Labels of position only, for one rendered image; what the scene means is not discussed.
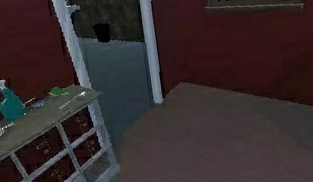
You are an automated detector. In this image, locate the teal spray bottle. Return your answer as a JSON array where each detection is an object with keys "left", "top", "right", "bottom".
[{"left": 0, "top": 76, "right": 28, "bottom": 125}]

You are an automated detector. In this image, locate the green sponge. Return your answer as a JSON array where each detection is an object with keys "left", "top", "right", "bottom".
[{"left": 47, "top": 85, "right": 71, "bottom": 98}]

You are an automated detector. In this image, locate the silver butter knife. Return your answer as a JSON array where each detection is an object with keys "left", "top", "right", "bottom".
[{"left": 56, "top": 90, "right": 90, "bottom": 111}]

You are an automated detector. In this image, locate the white chest of drawers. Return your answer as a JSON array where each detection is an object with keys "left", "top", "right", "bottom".
[{"left": 0, "top": 79, "right": 123, "bottom": 182}]

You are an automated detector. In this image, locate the black bin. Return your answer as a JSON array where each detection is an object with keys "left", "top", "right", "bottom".
[{"left": 91, "top": 21, "right": 114, "bottom": 45}]

